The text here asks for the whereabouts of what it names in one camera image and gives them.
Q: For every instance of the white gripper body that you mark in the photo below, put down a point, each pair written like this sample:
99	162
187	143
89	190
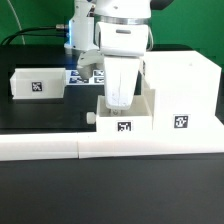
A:
120	81

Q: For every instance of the white front drawer tray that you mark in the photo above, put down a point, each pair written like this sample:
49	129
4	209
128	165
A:
137	119

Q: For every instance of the white drawer tray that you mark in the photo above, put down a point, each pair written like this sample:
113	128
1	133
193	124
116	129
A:
38	83
137	119

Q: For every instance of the white drawer cabinet box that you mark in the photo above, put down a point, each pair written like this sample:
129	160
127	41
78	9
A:
181	88

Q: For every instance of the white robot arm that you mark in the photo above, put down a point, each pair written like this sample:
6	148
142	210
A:
112	35

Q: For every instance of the white rear drawer tray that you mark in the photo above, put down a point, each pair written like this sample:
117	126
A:
38	83

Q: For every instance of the white fiducial marker sheet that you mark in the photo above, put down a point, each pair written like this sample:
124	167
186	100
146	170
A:
74	78

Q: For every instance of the white L-shaped foam fence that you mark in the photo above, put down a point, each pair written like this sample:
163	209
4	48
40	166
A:
18	147

